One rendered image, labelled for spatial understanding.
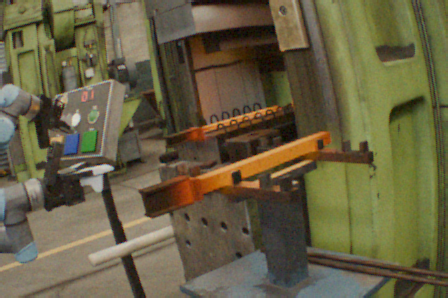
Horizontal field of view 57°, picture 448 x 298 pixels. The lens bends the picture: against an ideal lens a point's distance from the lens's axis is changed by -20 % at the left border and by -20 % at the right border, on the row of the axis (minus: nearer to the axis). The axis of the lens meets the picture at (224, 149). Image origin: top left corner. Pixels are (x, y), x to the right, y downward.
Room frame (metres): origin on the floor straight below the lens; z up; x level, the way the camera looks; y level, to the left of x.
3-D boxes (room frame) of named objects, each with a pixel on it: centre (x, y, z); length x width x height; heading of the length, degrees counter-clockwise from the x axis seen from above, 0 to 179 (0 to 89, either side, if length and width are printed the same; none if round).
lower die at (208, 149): (1.50, -0.09, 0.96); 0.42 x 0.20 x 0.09; 127
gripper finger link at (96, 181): (1.10, 0.31, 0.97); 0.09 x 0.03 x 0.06; 91
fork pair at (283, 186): (0.78, -0.15, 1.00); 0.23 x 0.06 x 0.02; 125
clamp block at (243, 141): (1.27, -0.08, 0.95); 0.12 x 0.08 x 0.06; 127
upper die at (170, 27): (1.50, -0.09, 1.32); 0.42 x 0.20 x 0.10; 127
